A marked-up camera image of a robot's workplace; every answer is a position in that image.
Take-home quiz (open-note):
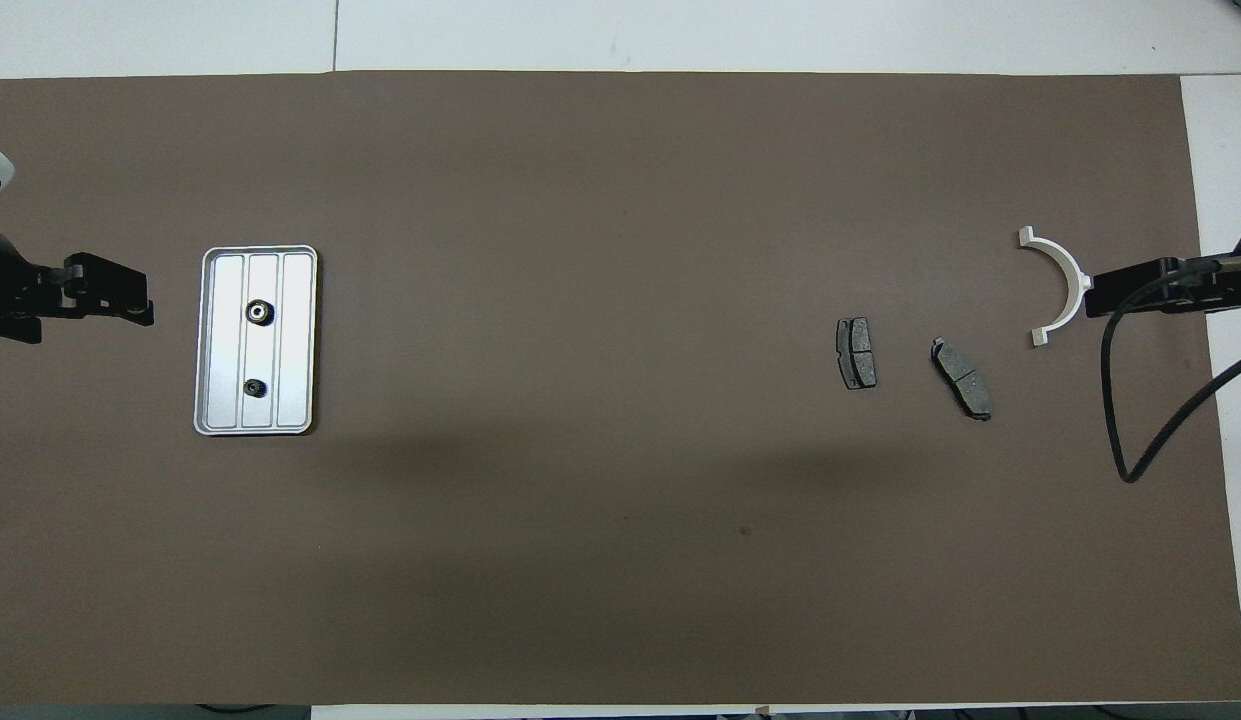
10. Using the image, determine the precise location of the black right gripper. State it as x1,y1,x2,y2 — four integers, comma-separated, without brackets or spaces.
1082,217,1241,320

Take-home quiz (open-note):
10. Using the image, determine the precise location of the grey brake pad with tabs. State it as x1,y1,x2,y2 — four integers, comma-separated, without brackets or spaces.
930,337,994,422

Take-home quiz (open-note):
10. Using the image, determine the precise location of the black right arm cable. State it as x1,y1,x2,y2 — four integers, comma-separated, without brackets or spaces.
1100,258,1241,485

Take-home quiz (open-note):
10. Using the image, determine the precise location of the white semicircular bracket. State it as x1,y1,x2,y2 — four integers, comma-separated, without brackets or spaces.
1018,226,1094,348

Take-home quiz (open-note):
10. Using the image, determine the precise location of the silver metal tray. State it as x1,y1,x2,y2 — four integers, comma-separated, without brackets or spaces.
193,245,319,437

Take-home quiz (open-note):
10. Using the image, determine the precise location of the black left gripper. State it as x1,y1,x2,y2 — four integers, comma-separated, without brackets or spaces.
0,225,155,346

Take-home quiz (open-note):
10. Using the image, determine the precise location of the brown table mat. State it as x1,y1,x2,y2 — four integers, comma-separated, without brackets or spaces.
0,70,1241,707

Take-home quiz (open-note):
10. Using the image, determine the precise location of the rectangular grey brake pad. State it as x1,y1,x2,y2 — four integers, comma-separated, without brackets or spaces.
836,317,878,391

